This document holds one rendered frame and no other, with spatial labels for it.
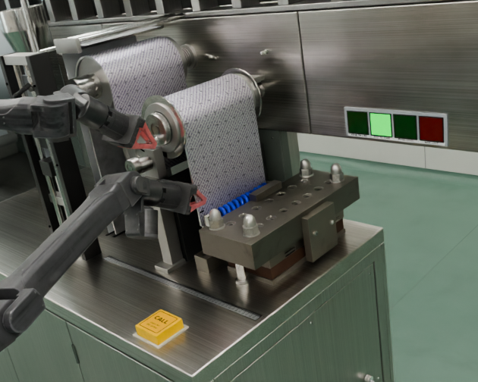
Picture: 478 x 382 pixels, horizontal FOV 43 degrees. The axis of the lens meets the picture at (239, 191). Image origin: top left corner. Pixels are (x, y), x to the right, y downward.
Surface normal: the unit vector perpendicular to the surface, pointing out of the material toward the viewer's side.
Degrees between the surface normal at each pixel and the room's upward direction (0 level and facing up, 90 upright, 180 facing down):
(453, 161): 90
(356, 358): 90
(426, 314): 0
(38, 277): 79
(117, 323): 0
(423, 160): 90
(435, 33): 90
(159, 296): 0
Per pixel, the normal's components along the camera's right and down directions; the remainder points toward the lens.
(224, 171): 0.72, 0.15
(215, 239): -0.68, 0.37
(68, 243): 0.86, -0.15
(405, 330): -0.15, -0.92
